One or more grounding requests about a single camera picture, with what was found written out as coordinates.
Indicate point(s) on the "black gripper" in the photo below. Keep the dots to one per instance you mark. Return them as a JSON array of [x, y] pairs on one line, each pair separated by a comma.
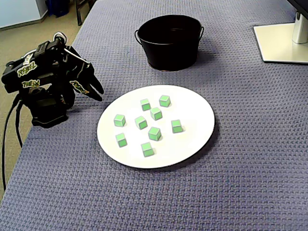
[[83, 83]]

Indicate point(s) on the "green cube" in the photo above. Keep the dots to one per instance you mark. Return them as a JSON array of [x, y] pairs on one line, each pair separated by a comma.
[[119, 120], [164, 101], [121, 140], [154, 134], [176, 126], [156, 114], [145, 105], [147, 150], [141, 122]]

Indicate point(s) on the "black robot arm with stickers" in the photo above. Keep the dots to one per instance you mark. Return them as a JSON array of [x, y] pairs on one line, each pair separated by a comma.
[[48, 110]]

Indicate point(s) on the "white round plate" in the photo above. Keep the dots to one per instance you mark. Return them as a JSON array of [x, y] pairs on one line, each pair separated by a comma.
[[192, 120]]

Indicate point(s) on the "dark chair legs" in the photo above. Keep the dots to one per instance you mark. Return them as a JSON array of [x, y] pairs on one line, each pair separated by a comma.
[[80, 9]]

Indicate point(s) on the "black metal bucket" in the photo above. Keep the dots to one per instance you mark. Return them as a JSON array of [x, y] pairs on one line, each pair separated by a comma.
[[168, 55]]

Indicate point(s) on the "blue bin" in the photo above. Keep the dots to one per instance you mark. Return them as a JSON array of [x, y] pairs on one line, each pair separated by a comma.
[[57, 7]]

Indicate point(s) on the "white cabinet panel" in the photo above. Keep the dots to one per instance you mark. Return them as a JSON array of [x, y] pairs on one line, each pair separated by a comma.
[[16, 12]]

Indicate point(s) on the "blue woven table mat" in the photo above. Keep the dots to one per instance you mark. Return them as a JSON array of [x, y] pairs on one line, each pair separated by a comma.
[[240, 168]]

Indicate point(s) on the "silver monitor stand base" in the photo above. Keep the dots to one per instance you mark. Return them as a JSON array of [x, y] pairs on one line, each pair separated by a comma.
[[276, 43]]

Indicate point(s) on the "silver monitor stand neck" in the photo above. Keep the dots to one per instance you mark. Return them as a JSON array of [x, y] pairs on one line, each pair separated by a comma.
[[300, 29]]

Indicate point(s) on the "dark monitor screen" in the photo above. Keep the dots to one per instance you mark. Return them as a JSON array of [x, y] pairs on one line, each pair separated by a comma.
[[302, 3]]

